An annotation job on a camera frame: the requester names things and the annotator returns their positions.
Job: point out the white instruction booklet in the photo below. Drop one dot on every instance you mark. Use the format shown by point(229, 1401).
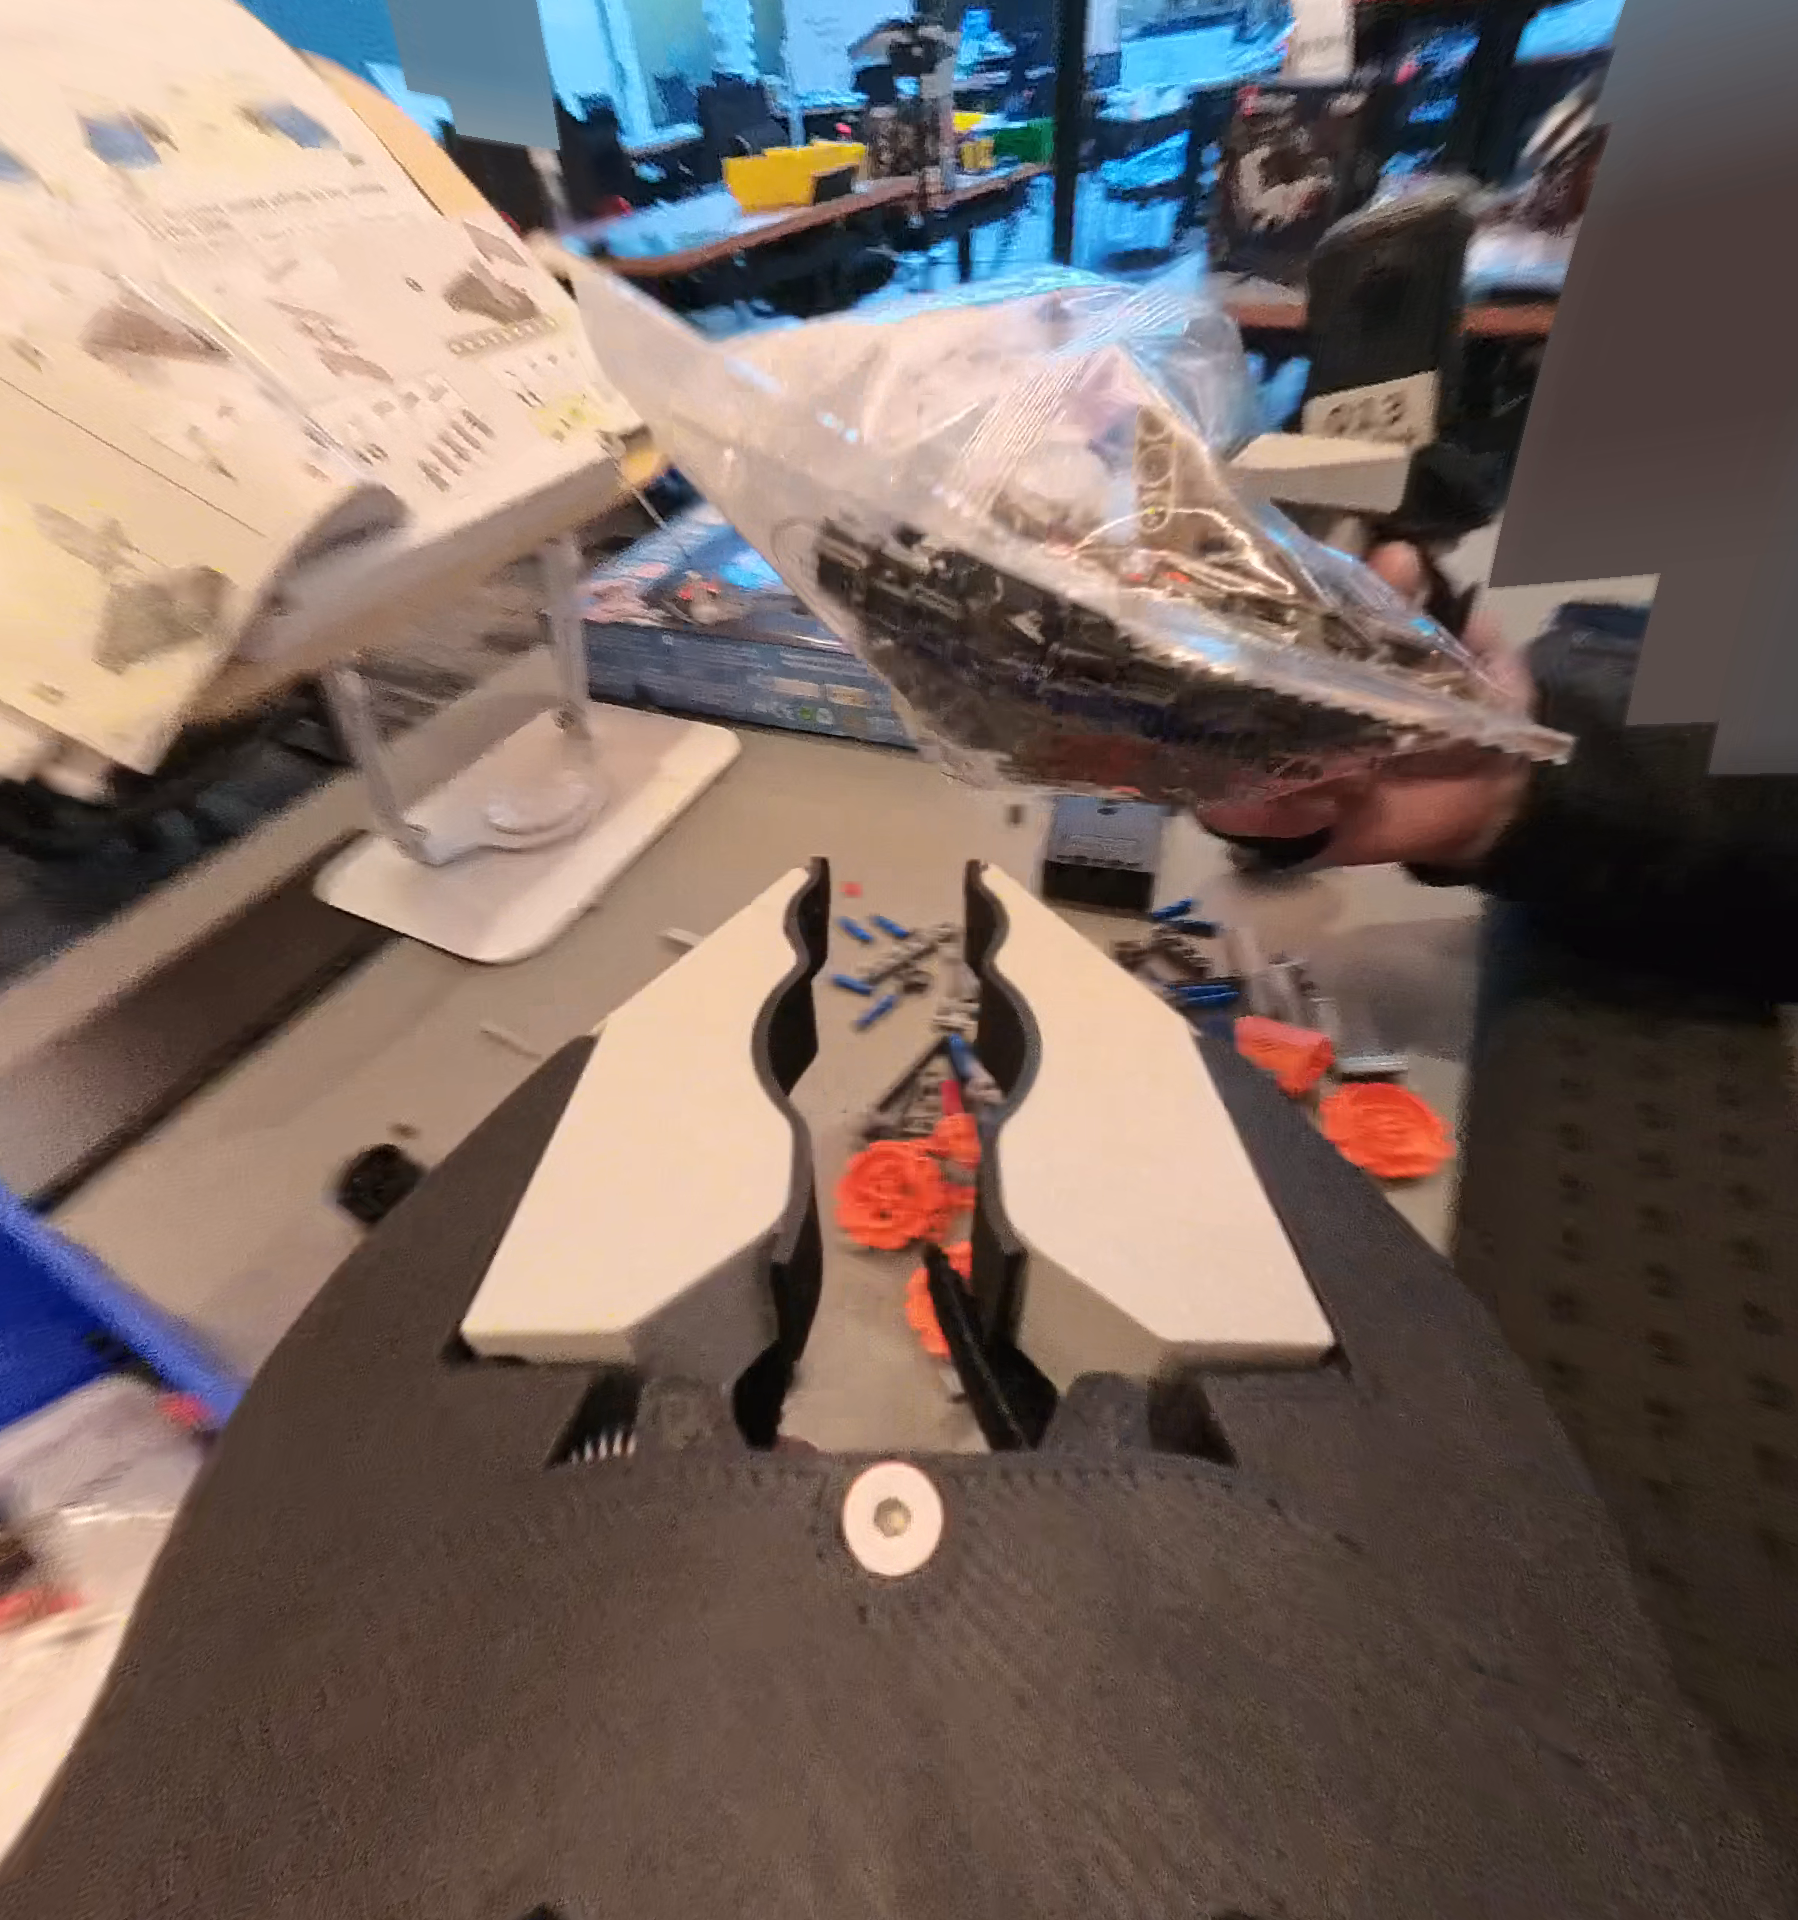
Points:
point(164, 374)

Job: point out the wooden background desk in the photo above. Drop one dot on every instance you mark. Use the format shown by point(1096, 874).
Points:
point(780, 224)

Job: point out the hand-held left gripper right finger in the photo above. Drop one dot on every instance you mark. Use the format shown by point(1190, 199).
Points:
point(1140, 1184)

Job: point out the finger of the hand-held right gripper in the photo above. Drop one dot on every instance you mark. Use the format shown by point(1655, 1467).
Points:
point(1334, 473)

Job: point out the small black connector piece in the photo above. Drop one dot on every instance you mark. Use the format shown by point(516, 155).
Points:
point(378, 1184)

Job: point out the white and wood book stand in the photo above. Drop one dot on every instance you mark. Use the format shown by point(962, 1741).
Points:
point(539, 854)

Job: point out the clear bag of dark pieces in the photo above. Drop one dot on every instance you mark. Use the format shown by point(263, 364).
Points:
point(990, 496)

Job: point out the blue labelled plastic bin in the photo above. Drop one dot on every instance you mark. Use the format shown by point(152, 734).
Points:
point(29, 1292)

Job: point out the person's right hand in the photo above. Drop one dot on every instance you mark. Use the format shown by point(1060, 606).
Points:
point(1378, 825)

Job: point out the clear bag with blue parts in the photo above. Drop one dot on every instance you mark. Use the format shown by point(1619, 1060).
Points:
point(29, 1650)

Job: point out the black steel column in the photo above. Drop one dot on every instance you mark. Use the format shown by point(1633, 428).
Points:
point(1070, 122)

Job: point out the black printed cardboard box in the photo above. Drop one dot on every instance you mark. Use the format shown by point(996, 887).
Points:
point(1280, 180)

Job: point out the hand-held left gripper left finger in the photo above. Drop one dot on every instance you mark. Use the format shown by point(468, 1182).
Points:
point(645, 1184)

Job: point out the yellow plastic bin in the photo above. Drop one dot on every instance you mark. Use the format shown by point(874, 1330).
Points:
point(794, 178)

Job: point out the pile of small building pieces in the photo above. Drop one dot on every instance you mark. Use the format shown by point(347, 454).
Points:
point(1280, 1049)

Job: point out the blue cardboard toy box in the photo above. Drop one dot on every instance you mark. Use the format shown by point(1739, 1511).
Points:
point(733, 659)

